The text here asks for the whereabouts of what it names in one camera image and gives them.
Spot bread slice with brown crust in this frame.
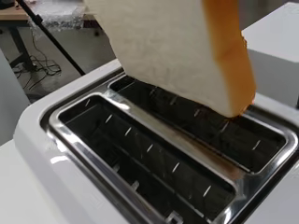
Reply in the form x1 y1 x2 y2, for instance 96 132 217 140
83 0 257 119

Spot white steel toaster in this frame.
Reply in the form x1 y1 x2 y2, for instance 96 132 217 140
12 57 299 224

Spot black tripod stand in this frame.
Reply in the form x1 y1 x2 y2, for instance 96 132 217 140
15 0 87 77

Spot clear bubble wrap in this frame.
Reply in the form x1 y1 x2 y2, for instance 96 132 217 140
27 0 94 31

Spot plain white flat box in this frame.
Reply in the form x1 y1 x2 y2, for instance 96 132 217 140
242 2 299 108

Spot wooden desk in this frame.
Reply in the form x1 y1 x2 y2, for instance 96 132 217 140
0 0 36 71

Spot black floor cables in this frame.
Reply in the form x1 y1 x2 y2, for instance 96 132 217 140
12 31 64 91

